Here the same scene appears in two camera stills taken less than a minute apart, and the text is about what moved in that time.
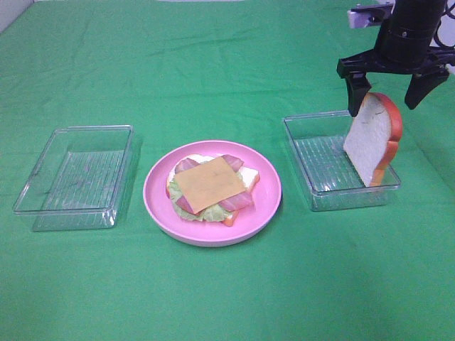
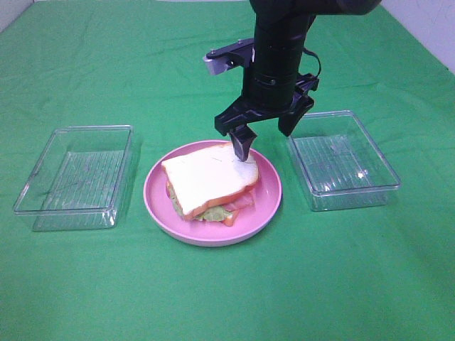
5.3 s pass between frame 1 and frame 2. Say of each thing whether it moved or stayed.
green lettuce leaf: stayed
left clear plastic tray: stayed
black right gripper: moved
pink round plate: stayed
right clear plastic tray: stayed
